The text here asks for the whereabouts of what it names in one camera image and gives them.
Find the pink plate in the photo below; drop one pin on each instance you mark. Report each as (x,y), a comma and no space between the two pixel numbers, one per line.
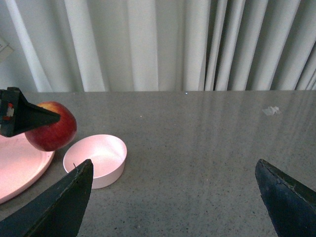
(21,164)

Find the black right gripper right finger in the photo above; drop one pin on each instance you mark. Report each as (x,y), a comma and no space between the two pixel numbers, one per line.
(290,204)

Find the red apple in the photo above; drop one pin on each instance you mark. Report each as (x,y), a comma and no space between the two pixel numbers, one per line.
(57,135)

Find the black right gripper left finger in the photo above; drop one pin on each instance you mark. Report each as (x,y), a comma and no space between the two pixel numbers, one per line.
(58,211)

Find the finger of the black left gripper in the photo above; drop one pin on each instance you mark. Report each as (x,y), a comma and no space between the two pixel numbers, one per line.
(28,116)

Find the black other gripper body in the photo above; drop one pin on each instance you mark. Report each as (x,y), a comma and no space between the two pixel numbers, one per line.
(9,99)

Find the grey-white curtain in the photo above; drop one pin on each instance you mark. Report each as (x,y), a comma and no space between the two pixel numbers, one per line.
(158,45)

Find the pale pink bowl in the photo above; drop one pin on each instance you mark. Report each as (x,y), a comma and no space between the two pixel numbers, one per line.
(107,153)

